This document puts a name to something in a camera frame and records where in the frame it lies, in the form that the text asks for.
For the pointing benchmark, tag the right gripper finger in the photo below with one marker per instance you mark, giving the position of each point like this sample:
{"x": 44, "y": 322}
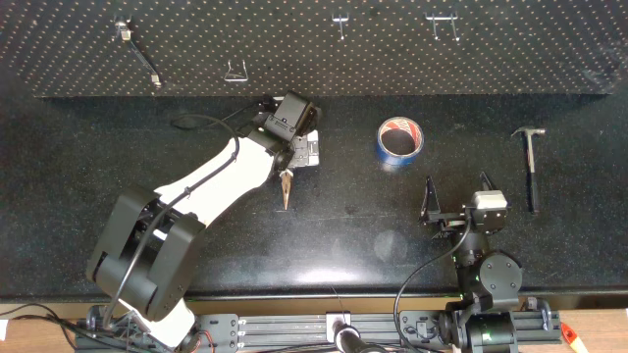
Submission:
{"x": 486, "y": 182}
{"x": 431, "y": 198}

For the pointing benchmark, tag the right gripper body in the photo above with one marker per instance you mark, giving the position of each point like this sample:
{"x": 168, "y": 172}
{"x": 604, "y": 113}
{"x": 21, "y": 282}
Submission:
{"x": 444, "y": 218}

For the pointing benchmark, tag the wrench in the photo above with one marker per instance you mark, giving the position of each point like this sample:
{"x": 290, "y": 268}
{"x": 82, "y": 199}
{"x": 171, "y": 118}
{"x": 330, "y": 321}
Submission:
{"x": 140, "y": 56}

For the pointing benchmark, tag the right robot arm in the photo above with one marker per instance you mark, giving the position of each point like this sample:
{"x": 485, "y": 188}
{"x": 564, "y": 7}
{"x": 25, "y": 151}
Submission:
{"x": 500, "y": 279}

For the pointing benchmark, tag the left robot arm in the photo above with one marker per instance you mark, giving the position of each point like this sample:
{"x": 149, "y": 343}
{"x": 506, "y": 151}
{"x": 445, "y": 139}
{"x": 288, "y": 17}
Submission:
{"x": 221, "y": 181}

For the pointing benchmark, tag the black pegboard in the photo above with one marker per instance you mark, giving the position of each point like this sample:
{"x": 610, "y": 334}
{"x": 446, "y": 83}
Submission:
{"x": 294, "y": 49}

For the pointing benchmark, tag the hammer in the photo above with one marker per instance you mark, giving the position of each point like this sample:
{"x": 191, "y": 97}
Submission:
{"x": 530, "y": 157}

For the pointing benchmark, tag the roll of blue tape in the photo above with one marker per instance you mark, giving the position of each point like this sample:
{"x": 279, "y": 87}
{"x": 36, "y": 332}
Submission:
{"x": 387, "y": 154}

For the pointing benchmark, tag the metal hook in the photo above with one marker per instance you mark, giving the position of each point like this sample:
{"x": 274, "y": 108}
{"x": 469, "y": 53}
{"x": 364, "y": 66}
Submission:
{"x": 441, "y": 18}
{"x": 235, "y": 79}
{"x": 121, "y": 20}
{"x": 340, "y": 27}

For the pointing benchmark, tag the red and yellow object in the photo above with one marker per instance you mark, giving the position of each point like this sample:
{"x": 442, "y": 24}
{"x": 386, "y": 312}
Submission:
{"x": 571, "y": 337}

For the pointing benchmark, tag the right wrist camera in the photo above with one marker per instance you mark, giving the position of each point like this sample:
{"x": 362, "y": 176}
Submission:
{"x": 489, "y": 200}

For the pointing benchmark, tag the mounting rail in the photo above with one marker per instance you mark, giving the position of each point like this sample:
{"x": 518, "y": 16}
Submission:
{"x": 284, "y": 326}

